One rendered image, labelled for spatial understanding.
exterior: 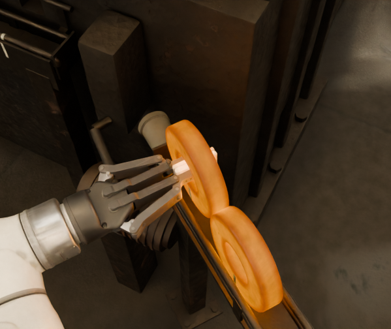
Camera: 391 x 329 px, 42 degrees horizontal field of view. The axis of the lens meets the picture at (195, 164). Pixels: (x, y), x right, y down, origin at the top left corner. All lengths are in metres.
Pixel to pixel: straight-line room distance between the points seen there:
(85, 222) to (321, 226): 1.02
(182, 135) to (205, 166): 0.06
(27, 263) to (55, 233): 0.05
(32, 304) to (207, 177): 0.28
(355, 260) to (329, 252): 0.08
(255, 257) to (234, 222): 0.06
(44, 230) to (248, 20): 0.44
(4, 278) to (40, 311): 0.06
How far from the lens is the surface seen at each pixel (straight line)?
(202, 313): 1.47
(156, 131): 0.90
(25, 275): 0.72
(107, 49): 0.89
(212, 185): 0.73
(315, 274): 1.55
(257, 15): 0.84
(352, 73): 2.00
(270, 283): 0.70
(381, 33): 2.18
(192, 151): 0.72
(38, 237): 0.72
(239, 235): 0.69
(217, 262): 0.78
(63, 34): 1.07
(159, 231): 1.00
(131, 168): 0.77
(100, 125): 1.03
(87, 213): 0.73
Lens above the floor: 1.43
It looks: 58 degrees down
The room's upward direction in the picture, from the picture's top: straight up
